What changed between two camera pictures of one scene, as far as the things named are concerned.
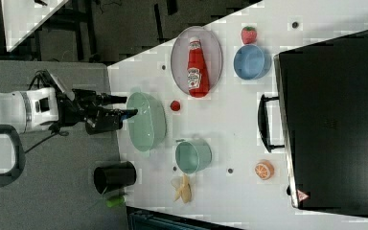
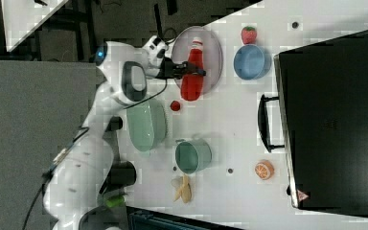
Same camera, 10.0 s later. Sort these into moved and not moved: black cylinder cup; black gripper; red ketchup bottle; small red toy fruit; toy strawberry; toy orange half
Moved: red ketchup bottle; black gripper
Not moved: small red toy fruit; toy orange half; black cylinder cup; toy strawberry
